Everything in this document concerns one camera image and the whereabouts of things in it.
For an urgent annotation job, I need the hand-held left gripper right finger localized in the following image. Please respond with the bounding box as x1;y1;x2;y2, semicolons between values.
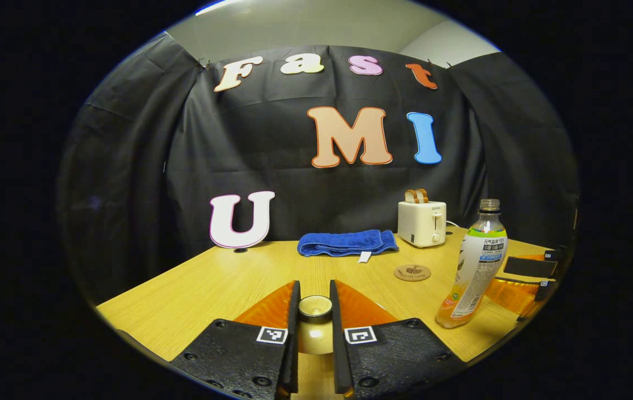
329;279;464;400

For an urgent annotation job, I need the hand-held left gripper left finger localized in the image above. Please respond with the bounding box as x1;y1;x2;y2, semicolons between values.
169;279;302;400

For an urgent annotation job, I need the water bottle with white label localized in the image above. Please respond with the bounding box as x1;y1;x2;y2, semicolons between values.
436;199;509;329

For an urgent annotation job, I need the round cork coaster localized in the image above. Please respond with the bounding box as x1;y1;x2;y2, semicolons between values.
394;264;432;282

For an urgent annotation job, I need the blue folded towel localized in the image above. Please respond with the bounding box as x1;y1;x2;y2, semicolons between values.
297;229;399;263

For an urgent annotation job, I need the white toaster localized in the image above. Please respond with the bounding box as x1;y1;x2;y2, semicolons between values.
398;201;448;248

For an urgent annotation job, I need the black backdrop cloth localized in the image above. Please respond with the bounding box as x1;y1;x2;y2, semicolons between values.
57;33;579;305

